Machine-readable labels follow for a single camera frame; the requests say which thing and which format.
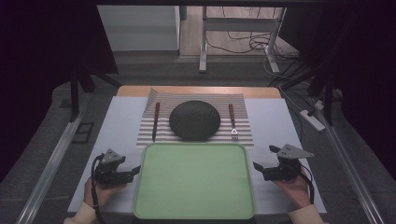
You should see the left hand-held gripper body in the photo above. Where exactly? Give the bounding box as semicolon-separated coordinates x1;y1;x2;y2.
92;148;134;189

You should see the person's left hand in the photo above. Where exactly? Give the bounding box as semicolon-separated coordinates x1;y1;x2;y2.
83;176;128;209

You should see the person's right hand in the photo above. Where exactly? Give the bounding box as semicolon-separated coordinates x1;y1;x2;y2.
273;167;313;210

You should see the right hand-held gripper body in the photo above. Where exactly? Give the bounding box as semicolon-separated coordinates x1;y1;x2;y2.
262;143;315;182

